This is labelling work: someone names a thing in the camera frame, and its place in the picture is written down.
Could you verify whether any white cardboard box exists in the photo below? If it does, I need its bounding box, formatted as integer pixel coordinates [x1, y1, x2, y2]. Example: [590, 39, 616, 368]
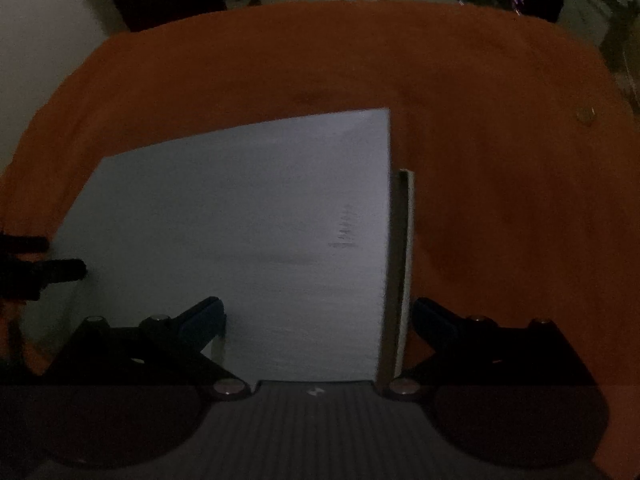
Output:
[377, 169, 417, 382]

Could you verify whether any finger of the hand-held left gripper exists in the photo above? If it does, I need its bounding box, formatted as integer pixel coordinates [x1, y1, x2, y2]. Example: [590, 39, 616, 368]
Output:
[0, 234, 50, 257]
[0, 258, 89, 302]

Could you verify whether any white low furniture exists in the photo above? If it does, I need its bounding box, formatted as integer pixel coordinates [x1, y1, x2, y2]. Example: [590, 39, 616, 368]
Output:
[556, 0, 617, 38]

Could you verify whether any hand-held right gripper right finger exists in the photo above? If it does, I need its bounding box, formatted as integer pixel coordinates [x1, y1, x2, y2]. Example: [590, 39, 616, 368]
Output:
[382, 297, 598, 402]

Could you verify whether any white cardboard box lid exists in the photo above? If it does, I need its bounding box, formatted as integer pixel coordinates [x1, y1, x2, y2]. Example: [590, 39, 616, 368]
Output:
[22, 107, 392, 384]

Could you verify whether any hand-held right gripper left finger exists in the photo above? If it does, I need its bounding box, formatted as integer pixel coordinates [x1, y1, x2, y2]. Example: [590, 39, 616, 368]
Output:
[45, 296, 253, 402]

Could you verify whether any orange cloth covered desktop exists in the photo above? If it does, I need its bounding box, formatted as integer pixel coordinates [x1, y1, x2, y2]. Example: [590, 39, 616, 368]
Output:
[0, 0, 640, 471]

